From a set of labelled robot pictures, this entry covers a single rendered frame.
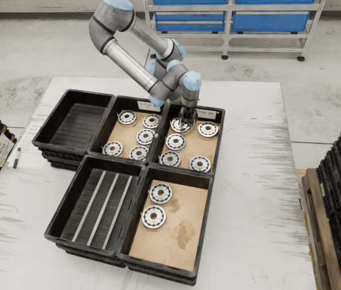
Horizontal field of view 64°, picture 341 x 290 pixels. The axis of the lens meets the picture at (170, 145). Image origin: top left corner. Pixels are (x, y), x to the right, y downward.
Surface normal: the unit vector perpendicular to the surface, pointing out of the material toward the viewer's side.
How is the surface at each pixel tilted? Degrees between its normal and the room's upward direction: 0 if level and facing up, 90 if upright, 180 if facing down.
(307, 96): 0
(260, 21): 90
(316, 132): 0
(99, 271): 0
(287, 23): 90
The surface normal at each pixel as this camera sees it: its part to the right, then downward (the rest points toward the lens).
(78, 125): -0.07, -0.59
